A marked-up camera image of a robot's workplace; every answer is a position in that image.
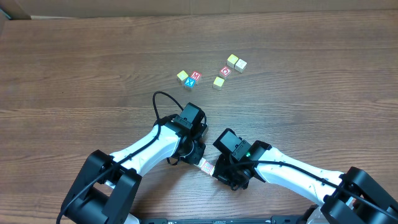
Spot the red O block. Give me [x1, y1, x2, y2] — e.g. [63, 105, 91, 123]
[219, 66, 231, 80]

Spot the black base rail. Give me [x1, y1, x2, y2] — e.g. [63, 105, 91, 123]
[140, 215, 307, 224]

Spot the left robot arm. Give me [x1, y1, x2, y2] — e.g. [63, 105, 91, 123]
[56, 103, 208, 224]

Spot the red Y block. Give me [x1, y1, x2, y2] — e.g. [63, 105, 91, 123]
[196, 158, 215, 176]

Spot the yellow block left cluster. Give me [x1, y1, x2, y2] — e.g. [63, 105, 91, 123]
[177, 70, 189, 84]

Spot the yellow block top right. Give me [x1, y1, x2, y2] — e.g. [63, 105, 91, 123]
[226, 54, 239, 68]

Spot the yellow block centre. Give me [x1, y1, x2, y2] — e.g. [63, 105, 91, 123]
[213, 77, 224, 90]

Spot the cardboard backdrop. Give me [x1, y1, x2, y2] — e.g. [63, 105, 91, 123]
[1, 0, 397, 19]

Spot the red M block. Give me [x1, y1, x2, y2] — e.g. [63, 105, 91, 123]
[190, 71, 202, 85]

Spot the blue X block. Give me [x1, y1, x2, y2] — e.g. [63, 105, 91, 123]
[183, 77, 196, 91]

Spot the white block top right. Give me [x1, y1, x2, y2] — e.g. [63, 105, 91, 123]
[234, 58, 247, 73]

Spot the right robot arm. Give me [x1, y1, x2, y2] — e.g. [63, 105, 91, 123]
[213, 128, 397, 223]

